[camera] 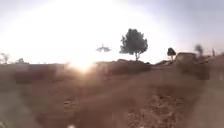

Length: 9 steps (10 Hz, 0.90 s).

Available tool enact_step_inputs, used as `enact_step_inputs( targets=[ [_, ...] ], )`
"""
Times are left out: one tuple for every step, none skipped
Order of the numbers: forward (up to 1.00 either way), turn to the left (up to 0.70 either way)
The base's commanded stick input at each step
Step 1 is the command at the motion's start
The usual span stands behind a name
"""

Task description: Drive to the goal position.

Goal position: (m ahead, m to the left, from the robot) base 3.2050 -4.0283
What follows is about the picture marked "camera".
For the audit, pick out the large dark tree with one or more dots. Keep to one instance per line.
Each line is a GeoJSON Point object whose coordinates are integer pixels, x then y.
{"type": "Point", "coordinates": [134, 41]}

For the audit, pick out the small dark tree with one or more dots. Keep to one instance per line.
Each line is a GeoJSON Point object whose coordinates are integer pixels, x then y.
{"type": "Point", "coordinates": [171, 52]}

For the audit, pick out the low stone building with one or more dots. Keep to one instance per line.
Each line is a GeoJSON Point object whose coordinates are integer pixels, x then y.
{"type": "Point", "coordinates": [185, 56]}

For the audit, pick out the thin bare tree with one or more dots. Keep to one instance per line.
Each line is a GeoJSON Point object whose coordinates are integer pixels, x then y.
{"type": "Point", "coordinates": [199, 49]}

